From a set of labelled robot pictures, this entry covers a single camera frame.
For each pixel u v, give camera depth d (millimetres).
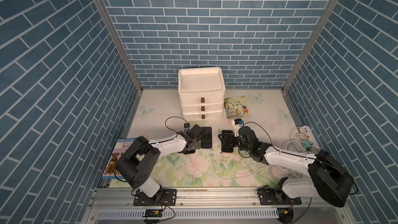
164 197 722
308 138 934
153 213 713
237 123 770
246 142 656
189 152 869
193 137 707
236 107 1090
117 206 724
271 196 711
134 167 443
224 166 844
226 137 757
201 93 847
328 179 427
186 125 831
